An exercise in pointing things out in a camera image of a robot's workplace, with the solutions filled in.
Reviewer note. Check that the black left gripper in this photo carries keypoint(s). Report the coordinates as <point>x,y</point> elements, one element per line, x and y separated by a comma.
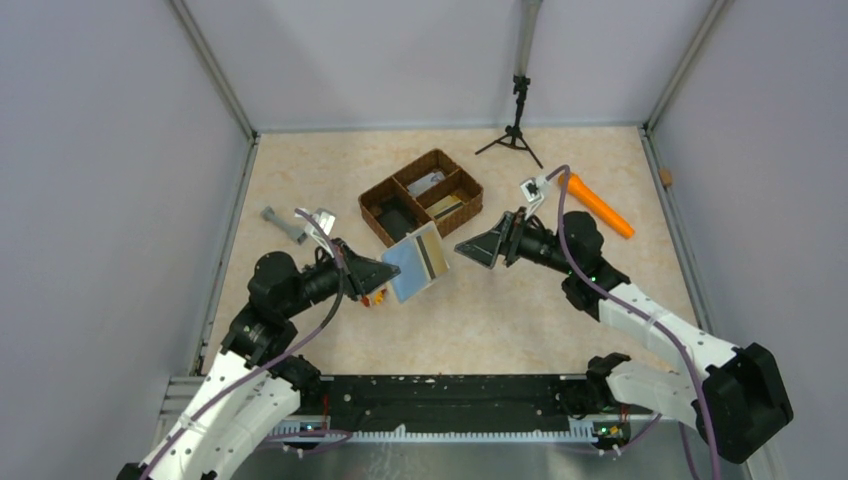
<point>362,275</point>

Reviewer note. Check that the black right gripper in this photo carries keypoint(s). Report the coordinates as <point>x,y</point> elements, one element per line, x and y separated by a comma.
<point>483,249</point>

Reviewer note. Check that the gold card in basket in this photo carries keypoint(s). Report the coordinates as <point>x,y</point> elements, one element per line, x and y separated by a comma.
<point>444,207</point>

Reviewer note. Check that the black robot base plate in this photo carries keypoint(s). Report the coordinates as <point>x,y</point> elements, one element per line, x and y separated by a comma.
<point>498,404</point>

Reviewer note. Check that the brown woven basket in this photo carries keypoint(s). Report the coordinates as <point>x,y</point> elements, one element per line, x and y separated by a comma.
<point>458,182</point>

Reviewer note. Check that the grey plastic dumbbell toy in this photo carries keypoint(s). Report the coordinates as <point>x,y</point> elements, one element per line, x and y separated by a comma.
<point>295,233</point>

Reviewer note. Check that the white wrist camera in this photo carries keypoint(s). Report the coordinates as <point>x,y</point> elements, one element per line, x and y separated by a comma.
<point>319,224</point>
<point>535,190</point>

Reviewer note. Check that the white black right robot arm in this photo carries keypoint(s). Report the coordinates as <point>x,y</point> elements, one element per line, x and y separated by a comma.
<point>733,396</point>

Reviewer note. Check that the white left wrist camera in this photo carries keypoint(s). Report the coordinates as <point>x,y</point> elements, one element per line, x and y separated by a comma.
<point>319,224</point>

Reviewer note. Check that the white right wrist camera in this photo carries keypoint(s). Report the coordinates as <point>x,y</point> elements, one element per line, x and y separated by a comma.
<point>535,190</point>

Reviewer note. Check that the black item in basket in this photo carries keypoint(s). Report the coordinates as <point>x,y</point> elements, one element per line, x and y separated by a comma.
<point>396,219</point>

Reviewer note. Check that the gold credit card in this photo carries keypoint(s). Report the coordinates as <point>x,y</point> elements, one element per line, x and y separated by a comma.
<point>429,243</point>

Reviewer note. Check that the black mini tripod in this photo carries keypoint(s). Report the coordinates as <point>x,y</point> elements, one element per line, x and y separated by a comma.
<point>513,137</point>

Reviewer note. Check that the silver grey credit card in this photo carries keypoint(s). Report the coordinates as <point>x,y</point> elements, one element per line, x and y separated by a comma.
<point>427,181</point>

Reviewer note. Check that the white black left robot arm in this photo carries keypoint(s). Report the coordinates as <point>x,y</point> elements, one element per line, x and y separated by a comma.
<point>257,378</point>

